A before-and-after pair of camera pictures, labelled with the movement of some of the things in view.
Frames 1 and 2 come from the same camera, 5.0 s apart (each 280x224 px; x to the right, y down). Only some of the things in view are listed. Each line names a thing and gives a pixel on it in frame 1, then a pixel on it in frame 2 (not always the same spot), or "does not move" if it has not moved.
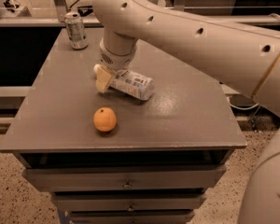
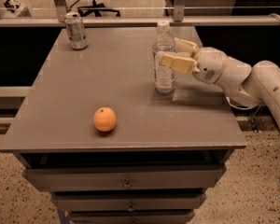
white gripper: x=114 y=62 to x=209 y=65
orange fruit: x=105 y=119 does not move
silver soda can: x=76 y=31 does not move
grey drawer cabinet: x=110 y=159 does not move
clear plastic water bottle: x=133 y=84 to x=164 y=77
